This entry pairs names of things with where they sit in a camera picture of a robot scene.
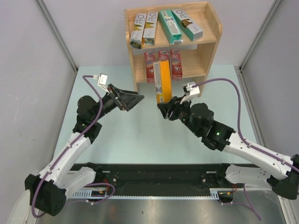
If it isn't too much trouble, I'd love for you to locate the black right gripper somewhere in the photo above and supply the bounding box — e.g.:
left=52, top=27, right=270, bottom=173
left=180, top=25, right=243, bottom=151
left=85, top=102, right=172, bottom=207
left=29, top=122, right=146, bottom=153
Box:
left=157, top=94, right=201, bottom=136

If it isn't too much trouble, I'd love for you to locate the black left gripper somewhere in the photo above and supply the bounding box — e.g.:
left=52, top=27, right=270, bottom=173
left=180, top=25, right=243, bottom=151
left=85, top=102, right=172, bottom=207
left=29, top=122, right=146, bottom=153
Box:
left=92, top=84, right=143, bottom=121

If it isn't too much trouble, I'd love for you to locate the red 3D toothpaste box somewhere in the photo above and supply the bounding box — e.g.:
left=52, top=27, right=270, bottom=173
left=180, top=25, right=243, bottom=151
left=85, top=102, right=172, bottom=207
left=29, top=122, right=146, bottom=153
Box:
left=158, top=50, right=170, bottom=62
left=170, top=49, right=183, bottom=81
left=144, top=51, right=156, bottom=84

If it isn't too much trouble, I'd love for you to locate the yellow toothpaste box with barcode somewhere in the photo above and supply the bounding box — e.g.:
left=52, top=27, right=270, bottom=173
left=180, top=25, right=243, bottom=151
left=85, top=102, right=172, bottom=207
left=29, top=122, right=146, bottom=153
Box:
left=153, top=60, right=172, bottom=103

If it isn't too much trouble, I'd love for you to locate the plain yellow toothpaste box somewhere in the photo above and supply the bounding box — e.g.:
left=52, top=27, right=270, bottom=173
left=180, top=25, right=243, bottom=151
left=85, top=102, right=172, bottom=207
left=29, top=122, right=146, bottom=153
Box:
left=142, top=11, right=158, bottom=46

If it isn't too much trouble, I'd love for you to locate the teal toothpaste box with barcode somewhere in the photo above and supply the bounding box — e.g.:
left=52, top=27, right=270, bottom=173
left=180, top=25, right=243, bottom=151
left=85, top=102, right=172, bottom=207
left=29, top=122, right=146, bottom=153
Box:
left=158, top=10, right=183, bottom=45

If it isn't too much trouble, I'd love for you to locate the silver teal toothpaste box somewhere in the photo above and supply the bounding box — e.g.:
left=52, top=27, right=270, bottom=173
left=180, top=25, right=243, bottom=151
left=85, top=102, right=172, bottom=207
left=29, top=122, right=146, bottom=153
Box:
left=171, top=8, right=204, bottom=42

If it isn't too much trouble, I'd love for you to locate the silver yellow toothpaste box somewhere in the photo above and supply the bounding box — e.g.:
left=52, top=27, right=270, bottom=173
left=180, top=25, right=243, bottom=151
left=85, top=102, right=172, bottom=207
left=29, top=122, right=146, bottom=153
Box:
left=130, top=13, right=147, bottom=49

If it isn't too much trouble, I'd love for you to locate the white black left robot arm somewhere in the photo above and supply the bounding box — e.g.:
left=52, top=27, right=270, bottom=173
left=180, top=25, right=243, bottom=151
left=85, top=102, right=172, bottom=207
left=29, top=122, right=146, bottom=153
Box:
left=25, top=84, right=144, bottom=218

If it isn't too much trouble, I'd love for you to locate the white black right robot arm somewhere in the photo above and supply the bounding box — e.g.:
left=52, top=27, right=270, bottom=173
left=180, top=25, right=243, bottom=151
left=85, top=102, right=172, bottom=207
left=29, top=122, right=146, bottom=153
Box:
left=157, top=97, right=299, bottom=200

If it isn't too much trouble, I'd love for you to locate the wooden two-tier shelf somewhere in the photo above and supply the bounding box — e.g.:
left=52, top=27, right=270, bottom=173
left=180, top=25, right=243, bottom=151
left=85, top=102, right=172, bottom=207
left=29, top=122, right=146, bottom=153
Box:
left=124, top=1, right=222, bottom=90

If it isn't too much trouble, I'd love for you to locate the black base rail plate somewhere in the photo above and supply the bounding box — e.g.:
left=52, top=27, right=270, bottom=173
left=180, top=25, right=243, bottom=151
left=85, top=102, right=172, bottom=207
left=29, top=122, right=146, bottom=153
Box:
left=77, top=162, right=241, bottom=199

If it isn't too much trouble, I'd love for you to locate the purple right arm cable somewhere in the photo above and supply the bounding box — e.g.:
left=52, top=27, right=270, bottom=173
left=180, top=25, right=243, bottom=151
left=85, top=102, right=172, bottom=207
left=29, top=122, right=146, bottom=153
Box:
left=196, top=78, right=299, bottom=175

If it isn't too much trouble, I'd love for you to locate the white slotted cable duct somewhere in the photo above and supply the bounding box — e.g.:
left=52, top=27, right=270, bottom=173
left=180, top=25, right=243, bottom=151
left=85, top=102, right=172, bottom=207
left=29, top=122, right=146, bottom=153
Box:
left=70, top=188, right=219, bottom=200

